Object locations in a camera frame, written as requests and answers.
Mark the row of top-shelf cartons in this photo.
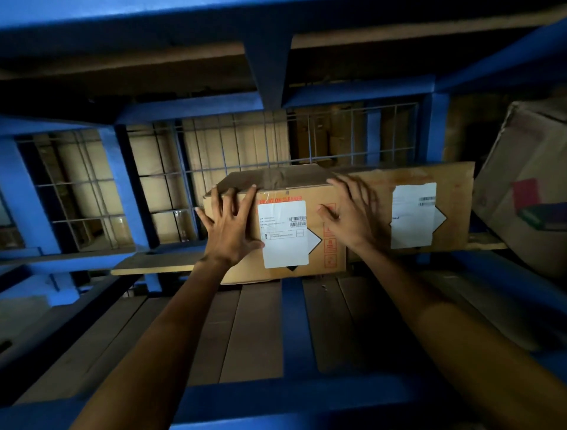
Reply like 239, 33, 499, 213
0, 88, 567, 280

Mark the person's right hand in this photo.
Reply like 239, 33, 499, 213
317, 174, 382, 258

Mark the blue metal shelving rack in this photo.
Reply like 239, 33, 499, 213
0, 0, 567, 430

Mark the person's left forearm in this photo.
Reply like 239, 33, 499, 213
70, 258, 232, 430

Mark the red lettered cardboard box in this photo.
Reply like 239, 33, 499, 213
332, 161, 475, 257
203, 164, 349, 285

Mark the person's right forearm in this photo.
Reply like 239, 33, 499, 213
348, 245, 567, 430

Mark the person's left hand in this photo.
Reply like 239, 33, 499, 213
194, 184, 266, 269

